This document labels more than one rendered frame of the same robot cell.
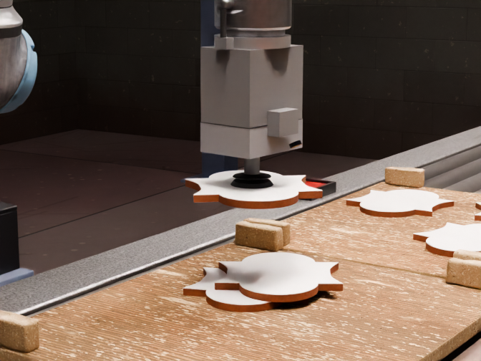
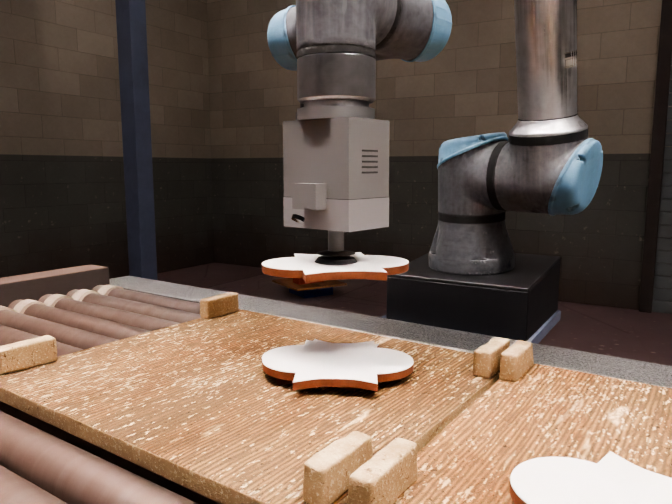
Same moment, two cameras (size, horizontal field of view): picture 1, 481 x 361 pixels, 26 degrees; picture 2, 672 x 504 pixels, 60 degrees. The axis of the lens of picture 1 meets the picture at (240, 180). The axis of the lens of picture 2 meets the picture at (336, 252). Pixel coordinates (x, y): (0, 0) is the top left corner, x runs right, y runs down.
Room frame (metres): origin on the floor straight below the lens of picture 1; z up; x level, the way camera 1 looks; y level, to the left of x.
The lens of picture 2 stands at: (1.03, -0.59, 1.14)
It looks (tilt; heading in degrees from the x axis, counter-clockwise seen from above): 8 degrees down; 90
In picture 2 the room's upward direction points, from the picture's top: straight up
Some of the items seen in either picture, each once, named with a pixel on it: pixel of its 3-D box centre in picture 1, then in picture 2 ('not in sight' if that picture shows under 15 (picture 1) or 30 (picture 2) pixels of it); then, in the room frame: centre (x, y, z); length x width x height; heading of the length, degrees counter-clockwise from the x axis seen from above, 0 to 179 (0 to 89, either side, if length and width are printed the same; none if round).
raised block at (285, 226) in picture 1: (265, 230); (517, 359); (1.20, -0.03, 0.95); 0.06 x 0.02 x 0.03; 57
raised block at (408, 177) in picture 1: (404, 176); not in sight; (1.53, -0.25, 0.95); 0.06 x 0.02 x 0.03; 57
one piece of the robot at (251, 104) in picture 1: (259, 93); (326, 167); (1.02, -0.02, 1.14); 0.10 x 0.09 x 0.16; 50
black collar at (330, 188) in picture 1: (302, 188); not in sight; (1.57, -0.10, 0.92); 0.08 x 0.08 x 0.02; 56
